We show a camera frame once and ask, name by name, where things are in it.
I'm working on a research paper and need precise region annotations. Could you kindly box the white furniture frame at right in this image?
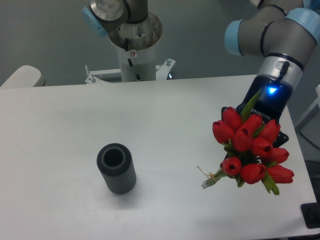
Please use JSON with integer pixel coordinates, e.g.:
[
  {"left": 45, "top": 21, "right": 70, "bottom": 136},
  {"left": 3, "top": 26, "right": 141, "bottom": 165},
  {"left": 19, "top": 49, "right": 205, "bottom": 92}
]
[{"left": 294, "top": 85, "right": 320, "bottom": 132}]

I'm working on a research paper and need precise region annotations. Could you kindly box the black box at table corner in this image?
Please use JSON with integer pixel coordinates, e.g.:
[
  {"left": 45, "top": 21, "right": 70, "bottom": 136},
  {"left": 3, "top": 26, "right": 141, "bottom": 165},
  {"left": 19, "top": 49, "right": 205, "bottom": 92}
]
[{"left": 300, "top": 202, "right": 320, "bottom": 229}]

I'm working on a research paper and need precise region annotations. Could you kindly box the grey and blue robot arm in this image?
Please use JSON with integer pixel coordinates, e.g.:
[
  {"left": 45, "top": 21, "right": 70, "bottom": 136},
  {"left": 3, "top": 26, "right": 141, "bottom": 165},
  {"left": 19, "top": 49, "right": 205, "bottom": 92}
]
[{"left": 82, "top": 0, "right": 320, "bottom": 123}]

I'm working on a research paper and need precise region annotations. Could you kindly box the red tulip bouquet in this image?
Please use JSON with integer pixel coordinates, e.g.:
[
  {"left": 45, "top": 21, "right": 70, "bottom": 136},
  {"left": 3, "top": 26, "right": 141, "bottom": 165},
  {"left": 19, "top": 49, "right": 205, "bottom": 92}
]
[{"left": 201, "top": 91, "right": 294, "bottom": 196}]

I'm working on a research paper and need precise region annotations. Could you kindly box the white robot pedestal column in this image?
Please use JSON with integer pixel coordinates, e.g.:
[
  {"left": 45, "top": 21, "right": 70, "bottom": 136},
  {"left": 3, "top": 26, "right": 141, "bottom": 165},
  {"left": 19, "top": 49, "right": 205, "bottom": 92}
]
[{"left": 106, "top": 11, "right": 164, "bottom": 82}]

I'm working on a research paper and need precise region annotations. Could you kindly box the black cable on pedestal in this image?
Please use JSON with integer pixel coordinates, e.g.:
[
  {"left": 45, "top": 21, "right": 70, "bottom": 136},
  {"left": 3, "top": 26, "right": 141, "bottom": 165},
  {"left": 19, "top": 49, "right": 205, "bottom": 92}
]
[{"left": 124, "top": 37, "right": 143, "bottom": 82}]

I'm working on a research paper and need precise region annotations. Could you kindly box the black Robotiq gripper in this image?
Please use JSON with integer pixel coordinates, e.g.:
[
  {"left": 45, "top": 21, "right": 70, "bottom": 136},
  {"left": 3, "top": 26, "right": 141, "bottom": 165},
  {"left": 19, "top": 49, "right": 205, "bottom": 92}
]
[{"left": 221, "top": 76, "right": 293, "bottom": 148}]

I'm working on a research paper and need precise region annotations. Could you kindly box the dark grey ribbed vase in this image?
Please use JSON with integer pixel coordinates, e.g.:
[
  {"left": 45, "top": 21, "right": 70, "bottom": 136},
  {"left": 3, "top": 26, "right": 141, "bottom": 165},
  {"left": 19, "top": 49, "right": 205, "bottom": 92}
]
[{"left": 96, "top": 143, "right": 137, "bottom": 195}]

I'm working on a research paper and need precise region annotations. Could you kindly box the beige chair armrest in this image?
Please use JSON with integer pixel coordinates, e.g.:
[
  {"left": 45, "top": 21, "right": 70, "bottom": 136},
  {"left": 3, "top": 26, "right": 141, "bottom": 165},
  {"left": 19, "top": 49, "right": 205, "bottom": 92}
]
[{"left": 0, "top": 65, "right": 46, "bottom": 89}]

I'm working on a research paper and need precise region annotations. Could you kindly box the white pedestal base bracket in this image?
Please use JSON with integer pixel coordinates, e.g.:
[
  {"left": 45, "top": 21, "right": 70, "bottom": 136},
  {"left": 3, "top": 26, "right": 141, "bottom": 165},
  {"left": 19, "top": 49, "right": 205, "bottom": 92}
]
[{"left": 85, "top": 58, "right": 176, "bottom": 85}]

